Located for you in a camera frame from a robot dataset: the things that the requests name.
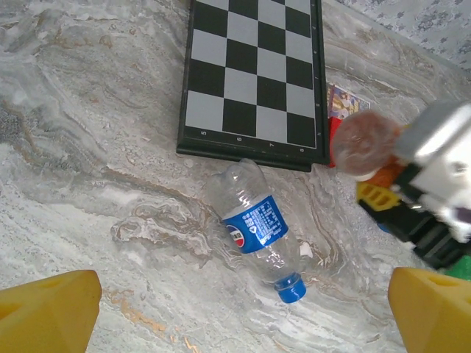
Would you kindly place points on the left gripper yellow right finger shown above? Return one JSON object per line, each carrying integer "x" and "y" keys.
{"x": 434, "y": 316}

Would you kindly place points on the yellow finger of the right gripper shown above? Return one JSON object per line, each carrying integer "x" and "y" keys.
{"x": 377, "y": 196}

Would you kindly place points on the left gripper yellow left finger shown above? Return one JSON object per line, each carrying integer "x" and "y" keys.
{"x": 44, "y": 316}

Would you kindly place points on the green plastic bottle yellow cap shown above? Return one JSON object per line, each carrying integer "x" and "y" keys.
{"x": 460, "y": 270}

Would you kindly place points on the clear Pepsi bottle blue cap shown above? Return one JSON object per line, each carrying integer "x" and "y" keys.
{"x": 257, "y": 228}

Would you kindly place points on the red plastic block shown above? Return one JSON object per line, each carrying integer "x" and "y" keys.
{"x": 333, "y": 123}

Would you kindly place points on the playing card box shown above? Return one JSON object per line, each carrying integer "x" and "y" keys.
{"x": 346, "y": 103}

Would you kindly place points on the black and grey chessboard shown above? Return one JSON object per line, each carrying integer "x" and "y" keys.
{"x": 243, "y": 73}

